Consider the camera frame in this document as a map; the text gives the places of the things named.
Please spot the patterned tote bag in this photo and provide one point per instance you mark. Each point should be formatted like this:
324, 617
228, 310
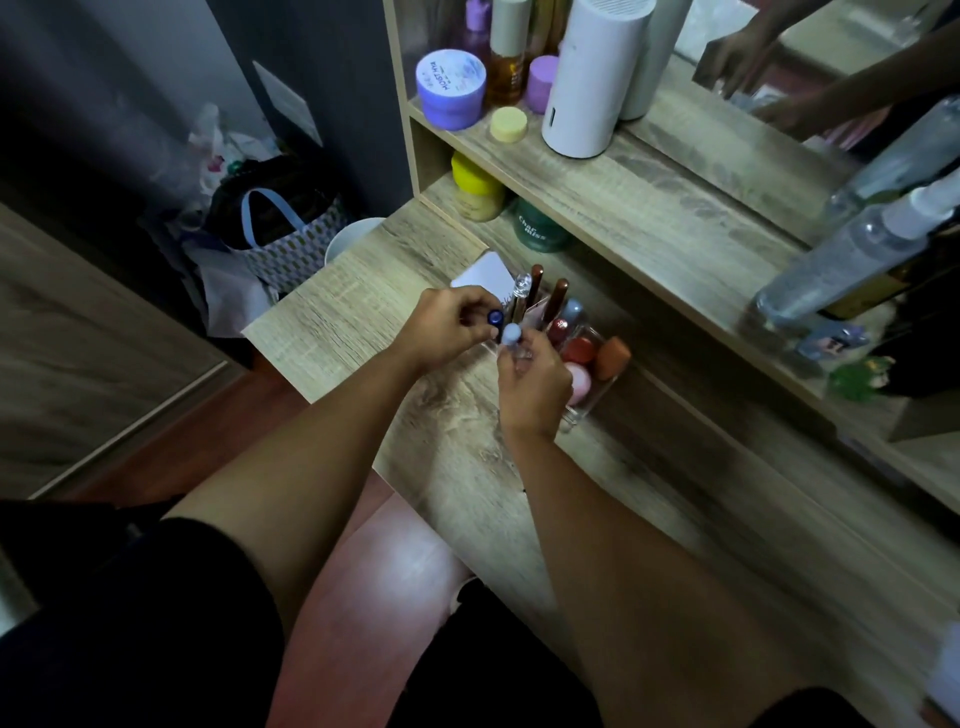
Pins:
289, 247

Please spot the clear plastic bottle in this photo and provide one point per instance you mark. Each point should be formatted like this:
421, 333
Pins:
900, 161

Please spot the white plastic bag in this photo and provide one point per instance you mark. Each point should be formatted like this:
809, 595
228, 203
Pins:
217, 150

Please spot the black shorts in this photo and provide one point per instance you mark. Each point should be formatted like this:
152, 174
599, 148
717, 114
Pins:
135, 622

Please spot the white card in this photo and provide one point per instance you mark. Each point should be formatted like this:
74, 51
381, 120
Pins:
486, 276

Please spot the grey-blue tube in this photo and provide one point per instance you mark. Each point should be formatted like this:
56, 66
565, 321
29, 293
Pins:
573, 313

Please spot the person's right forearm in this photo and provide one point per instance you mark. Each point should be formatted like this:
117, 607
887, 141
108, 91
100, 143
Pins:
637, 585

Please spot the person's right thumb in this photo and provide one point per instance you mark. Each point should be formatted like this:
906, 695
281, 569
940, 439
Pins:
508, 364

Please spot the clear acrylic organizer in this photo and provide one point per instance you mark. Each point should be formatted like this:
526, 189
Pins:
600, 390

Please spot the white bin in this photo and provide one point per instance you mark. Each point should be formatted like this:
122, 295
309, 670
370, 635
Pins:
349, 238

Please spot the pink makeup sponge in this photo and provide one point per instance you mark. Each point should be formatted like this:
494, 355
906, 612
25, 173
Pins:
579, 384

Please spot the clear silver tube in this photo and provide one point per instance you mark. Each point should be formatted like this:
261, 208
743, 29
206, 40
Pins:
521, 294

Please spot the person's right hand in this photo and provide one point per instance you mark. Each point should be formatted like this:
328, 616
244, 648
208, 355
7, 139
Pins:
534, 397

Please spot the yellow round tin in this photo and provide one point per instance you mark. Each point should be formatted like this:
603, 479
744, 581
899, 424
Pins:
508, 124

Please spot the white cylindrical humidifier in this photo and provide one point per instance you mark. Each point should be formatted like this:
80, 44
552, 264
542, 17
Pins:
592, 82

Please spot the slim brown tube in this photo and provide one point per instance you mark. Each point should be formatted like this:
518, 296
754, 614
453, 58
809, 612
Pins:
535, 285

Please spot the dark blue capped tube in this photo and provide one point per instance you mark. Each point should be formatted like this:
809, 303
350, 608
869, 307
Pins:
496, 319

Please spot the light blue capped tube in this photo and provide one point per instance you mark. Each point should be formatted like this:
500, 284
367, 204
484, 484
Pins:
511, 334

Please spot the person's left thumb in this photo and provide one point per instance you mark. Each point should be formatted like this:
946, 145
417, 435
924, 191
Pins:
469, 328

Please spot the blue small figurine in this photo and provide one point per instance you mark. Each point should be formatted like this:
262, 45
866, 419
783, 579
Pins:
832, 341

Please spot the person's left hand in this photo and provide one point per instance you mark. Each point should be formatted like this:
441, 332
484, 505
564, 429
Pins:
439, 326

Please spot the small purple jar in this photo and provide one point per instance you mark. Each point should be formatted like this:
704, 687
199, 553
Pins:
541, 84

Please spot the purple jar with label lid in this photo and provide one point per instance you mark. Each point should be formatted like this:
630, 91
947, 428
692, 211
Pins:
451, 90

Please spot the clear spray bottle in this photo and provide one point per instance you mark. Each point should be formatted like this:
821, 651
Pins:
832, 262

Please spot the orange makeup sponge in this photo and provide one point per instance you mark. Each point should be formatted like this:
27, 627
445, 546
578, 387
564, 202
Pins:
613, 358

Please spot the jar with yellow lid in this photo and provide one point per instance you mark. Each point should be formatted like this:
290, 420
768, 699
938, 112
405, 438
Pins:
478, 187

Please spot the thick brown tube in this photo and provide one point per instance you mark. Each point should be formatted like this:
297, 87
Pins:
556, 300

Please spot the person's left forearm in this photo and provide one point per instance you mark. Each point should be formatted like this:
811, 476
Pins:
300, 465

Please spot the wooden shelf unit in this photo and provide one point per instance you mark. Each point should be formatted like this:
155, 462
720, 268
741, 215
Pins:
675, 225

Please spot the red lipstick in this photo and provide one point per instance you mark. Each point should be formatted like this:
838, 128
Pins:
557, 331

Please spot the dark bottle with yellow label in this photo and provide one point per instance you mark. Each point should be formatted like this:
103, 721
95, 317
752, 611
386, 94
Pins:
892, 289

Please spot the dark green jar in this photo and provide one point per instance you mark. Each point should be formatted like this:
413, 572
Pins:
541, 229

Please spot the white paper sheet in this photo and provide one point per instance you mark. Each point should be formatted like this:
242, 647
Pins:
289, 101

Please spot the green small figurine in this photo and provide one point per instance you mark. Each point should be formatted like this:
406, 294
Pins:
859, 379

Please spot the purple bottle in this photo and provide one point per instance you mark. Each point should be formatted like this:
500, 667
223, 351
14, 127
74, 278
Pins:
477, 26

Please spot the mirror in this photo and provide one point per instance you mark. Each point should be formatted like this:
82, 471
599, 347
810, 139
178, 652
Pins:
825, 67

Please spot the amber bottle with beige cap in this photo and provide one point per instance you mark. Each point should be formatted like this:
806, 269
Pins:
508, 60

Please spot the red round compact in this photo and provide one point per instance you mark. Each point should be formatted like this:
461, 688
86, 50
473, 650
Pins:
579, 351

